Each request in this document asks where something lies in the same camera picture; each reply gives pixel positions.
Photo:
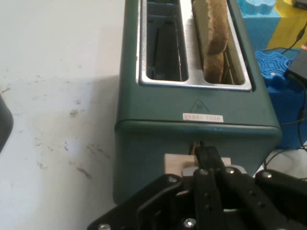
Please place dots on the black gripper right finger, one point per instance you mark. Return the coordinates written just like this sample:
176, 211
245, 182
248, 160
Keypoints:
263, 203

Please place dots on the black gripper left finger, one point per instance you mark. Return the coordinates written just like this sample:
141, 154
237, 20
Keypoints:
158, 203

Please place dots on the beige toaster lever knob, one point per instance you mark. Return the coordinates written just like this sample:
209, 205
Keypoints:
175, 164

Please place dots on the dark green toaster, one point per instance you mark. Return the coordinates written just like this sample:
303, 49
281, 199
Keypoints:
153, 134

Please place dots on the dark blue toy brick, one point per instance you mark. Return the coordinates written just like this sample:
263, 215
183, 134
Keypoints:
285, 112

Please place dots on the black power adapter box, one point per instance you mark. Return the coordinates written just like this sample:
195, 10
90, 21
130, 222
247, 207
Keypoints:
298, 64

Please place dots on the low toast bread slice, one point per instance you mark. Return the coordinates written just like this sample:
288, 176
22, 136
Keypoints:
213, 68

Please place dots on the black coffee machine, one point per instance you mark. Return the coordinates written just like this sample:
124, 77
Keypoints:
4, 124

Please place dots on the large yellow toy brick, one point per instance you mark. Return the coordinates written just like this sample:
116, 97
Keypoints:
287, 31

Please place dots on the light blue toy brick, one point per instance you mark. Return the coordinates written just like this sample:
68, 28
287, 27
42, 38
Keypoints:
259, 21

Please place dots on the tall toast bread slice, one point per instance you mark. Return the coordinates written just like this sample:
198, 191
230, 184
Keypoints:
217, 26

